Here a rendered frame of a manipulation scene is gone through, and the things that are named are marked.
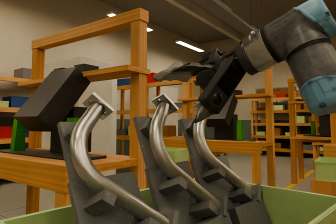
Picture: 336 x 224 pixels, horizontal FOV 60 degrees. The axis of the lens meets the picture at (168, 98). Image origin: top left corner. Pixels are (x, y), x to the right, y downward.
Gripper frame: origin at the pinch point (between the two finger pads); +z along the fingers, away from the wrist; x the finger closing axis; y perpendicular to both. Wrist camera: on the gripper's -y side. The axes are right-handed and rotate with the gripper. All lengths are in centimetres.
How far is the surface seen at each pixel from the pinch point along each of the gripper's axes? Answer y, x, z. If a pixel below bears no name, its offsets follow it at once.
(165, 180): -14.5, -8.2, 4.7
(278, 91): 877, -579, 237
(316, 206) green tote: -4.0, -40.9, -13.3
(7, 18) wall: 440, 148, 477
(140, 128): -6.8, 1.7, 6.4
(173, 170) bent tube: -13.8, -7.0, 1.7
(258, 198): -2.2, -35.3, -0.9
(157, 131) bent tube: -8.9, 0.2, 1.7
